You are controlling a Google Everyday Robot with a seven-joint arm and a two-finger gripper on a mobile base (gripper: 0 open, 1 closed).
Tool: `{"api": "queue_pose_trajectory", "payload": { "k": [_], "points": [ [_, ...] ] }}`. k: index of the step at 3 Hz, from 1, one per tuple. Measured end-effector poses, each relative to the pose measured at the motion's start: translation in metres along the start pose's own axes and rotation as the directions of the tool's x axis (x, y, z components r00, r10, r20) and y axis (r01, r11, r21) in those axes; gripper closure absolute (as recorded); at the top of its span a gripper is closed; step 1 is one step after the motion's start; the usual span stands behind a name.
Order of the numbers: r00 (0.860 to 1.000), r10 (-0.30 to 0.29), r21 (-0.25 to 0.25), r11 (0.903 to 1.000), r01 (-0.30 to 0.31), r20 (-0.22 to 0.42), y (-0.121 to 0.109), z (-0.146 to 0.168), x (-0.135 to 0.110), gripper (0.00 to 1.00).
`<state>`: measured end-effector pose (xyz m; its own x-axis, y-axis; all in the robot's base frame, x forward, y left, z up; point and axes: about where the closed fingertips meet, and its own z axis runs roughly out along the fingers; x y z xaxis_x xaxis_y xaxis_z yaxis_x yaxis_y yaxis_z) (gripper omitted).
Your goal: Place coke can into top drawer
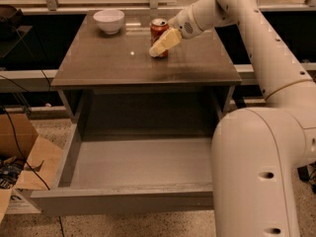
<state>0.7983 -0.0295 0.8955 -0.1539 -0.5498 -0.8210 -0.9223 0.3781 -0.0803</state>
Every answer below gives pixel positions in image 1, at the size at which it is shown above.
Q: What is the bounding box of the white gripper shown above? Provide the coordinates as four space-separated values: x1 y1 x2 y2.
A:
149 6 202 57

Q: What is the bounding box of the red coke can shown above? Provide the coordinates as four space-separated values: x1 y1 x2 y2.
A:
150 18 169 45

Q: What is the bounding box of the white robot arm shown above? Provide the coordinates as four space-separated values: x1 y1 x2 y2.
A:
149 0 316 237

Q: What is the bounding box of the grey cabinet with glossy top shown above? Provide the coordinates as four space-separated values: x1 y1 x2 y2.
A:
52 10 241 138

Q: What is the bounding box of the open grey top drawer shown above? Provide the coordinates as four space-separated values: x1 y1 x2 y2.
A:
30 92 228 217

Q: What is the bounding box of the white ceramic bowl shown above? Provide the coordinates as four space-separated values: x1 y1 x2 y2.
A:
93 9 124 35

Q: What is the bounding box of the dark object at left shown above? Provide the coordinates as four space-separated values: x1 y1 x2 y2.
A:
0 5 33 59

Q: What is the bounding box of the brown cardboard box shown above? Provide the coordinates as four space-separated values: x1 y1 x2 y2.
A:
0 114 63 222

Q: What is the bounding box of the black power adapter with cable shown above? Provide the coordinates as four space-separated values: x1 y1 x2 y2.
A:
297 163 316 194

